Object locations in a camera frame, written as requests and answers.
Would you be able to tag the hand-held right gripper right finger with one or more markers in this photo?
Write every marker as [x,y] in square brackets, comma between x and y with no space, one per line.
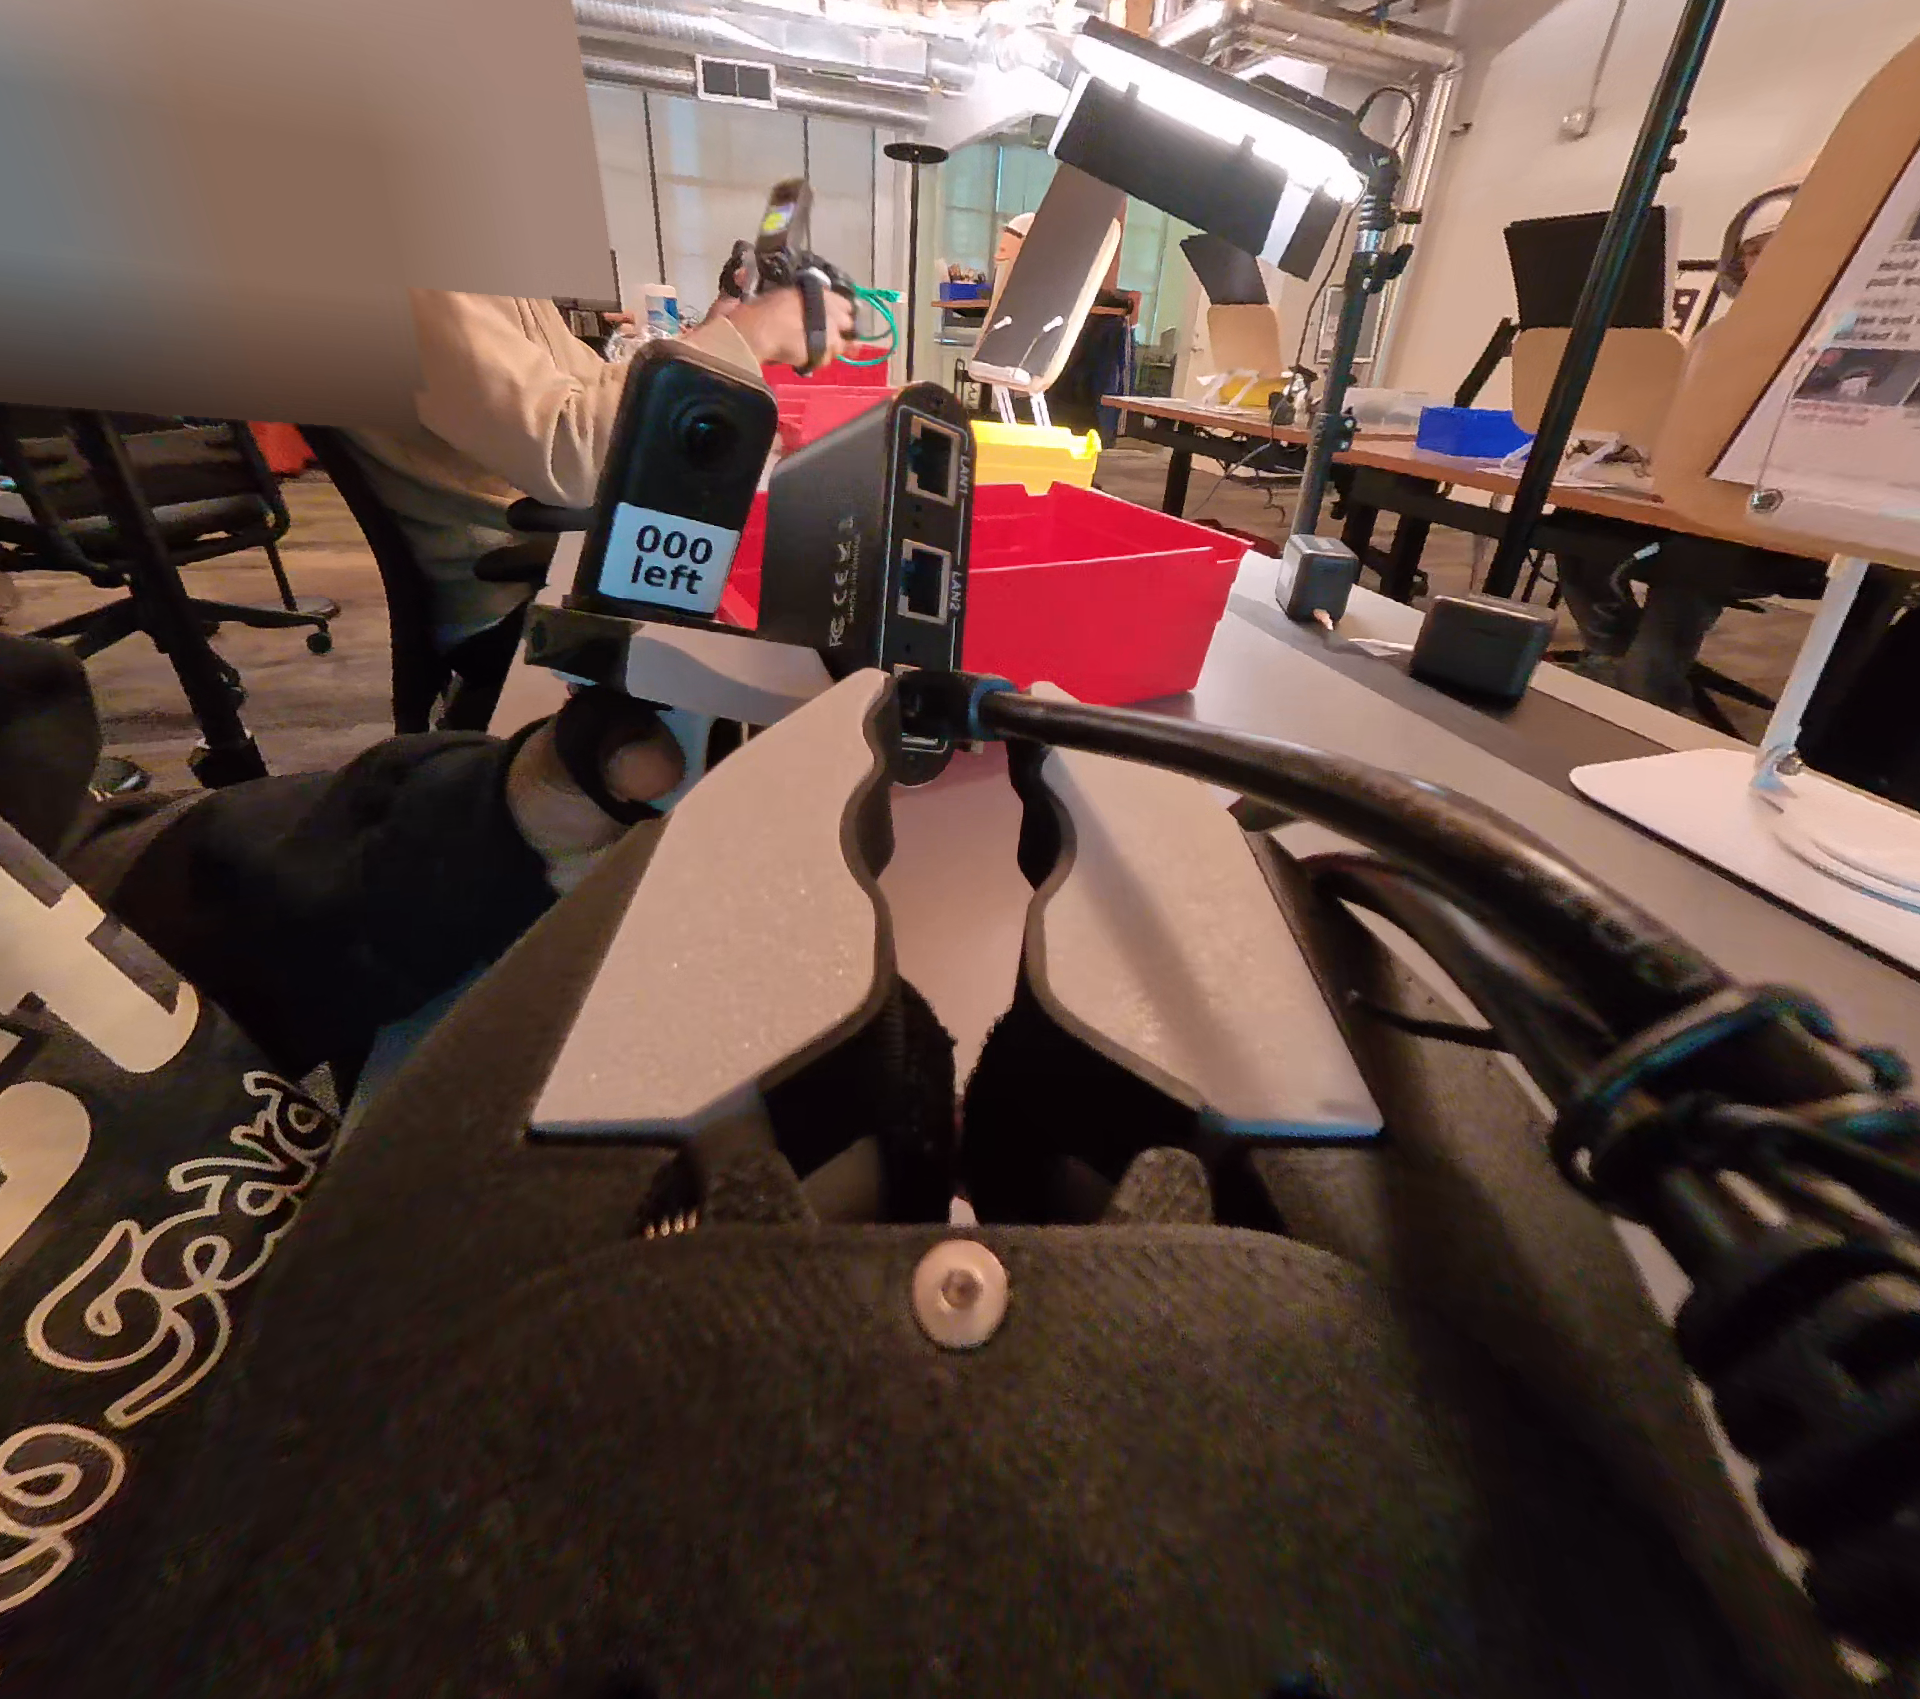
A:
[1185,950]

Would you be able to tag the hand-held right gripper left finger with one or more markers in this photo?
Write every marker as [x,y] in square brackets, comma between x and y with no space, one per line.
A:
[721,920]

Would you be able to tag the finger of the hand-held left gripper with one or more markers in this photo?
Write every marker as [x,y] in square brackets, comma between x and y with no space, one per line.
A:
[721,672]

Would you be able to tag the black ethernet switch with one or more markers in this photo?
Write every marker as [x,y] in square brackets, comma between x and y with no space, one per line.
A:
[840,544]

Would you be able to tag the yellow plastic bin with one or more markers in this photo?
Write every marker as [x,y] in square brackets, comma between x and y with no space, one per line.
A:
[1034,462]

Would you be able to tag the wooden board back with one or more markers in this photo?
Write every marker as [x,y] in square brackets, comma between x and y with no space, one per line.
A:
[1051,274]

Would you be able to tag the dark grey power box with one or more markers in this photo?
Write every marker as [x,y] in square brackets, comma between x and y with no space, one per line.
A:
[1478,650]

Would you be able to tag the black swivel chair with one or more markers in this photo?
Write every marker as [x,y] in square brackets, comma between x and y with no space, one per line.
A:
[151,514]

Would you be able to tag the studio light panel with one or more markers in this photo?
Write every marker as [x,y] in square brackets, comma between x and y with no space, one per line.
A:
[1185,146]

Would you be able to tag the blue plastic bin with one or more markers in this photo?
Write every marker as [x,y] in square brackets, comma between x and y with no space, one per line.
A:
[1478,432]

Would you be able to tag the person's black printed shirt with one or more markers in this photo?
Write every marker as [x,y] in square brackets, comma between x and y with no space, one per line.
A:
[134,1204]

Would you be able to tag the wooden instruction board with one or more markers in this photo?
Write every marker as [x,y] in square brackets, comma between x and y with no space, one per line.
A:
[1844,378]

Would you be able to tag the tall black pole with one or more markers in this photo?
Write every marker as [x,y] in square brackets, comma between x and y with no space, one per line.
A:
[1651,154]

